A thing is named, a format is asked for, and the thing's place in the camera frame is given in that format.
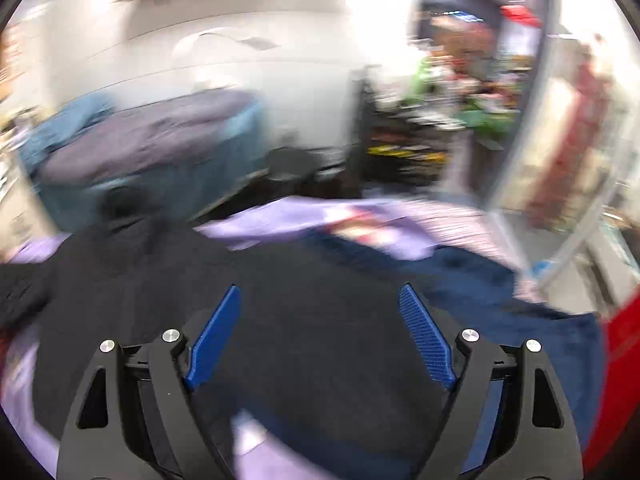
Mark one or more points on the red patterned hanging cloth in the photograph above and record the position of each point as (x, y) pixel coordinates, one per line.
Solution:
(575, 150)

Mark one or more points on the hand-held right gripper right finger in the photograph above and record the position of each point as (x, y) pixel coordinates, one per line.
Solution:
(427, 340)

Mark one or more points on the purple printed bedsheet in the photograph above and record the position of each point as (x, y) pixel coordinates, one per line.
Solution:
(280, 220)

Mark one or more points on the black shelf rack with goods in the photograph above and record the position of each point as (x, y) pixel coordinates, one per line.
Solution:
(400, 155)

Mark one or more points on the navy blanket with yellow lining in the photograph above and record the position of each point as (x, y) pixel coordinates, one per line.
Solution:
(500, 300)

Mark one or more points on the black puffer jacket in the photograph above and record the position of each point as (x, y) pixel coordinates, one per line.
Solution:
(310, 320)

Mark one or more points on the white door frame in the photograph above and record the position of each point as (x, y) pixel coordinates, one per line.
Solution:
(520, 160)

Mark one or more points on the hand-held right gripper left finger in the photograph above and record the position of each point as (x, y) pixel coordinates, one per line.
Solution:
(215, 340)

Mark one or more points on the teal cloth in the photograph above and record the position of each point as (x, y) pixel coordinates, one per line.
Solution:
(75, 200)

